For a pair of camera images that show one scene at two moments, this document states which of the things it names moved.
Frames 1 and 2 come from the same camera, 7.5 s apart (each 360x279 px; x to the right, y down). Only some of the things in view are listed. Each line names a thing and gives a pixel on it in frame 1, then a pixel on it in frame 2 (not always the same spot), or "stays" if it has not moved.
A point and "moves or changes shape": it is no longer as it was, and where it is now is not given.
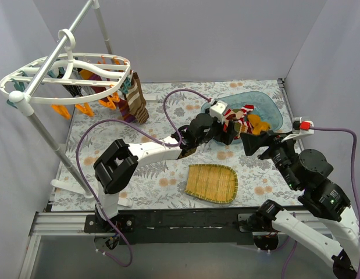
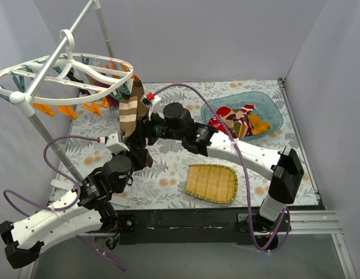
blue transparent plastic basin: [267, 108] stays
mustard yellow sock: [258, 125] stays
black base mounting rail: [231, 226] stays
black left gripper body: [226, 131] → [136, 155]
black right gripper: [268, 144] → [143, 128]
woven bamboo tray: [212, 182] stays
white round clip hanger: [68, 75] moves or changes shape
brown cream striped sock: [135, 102] moves or changes shape
